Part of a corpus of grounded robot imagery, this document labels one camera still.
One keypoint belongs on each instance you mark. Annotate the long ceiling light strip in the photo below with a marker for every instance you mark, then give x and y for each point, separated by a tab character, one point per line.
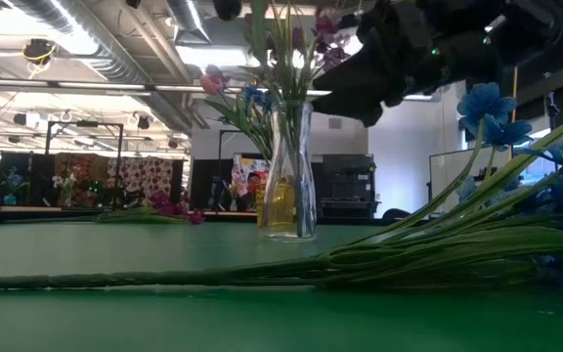
91	86

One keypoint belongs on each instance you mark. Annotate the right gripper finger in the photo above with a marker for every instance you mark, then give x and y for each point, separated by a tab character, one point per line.
376	24
359	88

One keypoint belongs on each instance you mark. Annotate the pink artificial tulip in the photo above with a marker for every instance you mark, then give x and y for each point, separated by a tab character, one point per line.
211	82

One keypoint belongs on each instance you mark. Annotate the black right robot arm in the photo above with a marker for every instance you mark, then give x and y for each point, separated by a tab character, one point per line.
545	19

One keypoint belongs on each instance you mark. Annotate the black equipment cabinet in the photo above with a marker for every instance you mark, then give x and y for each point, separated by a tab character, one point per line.
347	186

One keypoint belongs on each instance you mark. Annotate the black ceiling device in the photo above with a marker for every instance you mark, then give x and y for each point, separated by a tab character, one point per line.
38	50

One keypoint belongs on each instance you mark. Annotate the brown floral cloth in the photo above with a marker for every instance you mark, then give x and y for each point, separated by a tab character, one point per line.
83	171

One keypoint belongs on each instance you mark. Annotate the yellow glass vase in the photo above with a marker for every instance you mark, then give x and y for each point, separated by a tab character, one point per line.
259	205

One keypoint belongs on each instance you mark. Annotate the clear glass vase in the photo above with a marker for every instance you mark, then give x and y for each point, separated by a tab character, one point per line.
308	186

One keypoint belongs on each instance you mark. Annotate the dotted patterned cloth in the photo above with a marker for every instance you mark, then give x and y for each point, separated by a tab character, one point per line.
149	178

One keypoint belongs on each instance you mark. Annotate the green table mat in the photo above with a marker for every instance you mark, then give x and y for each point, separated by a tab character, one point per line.
164	322

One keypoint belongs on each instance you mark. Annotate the bright ceiling light panel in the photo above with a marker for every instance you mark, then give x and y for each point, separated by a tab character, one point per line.
213	55

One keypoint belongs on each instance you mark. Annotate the dark artificial tulip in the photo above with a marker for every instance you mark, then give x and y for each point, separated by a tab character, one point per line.
228	7

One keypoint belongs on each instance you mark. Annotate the black metal rig frame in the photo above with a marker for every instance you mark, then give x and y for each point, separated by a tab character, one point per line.
119	161

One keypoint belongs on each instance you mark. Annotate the colourful poster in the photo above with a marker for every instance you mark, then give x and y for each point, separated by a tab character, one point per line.
249	178

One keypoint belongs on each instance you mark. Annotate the blue artificial flower bunch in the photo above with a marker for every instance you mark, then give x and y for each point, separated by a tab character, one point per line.
254	94
408	259

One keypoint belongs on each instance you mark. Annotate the white partition board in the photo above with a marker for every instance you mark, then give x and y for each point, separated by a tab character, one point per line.
445	171

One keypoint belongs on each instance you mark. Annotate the silver spiral air duct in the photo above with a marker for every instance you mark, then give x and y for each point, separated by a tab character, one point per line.
91	44

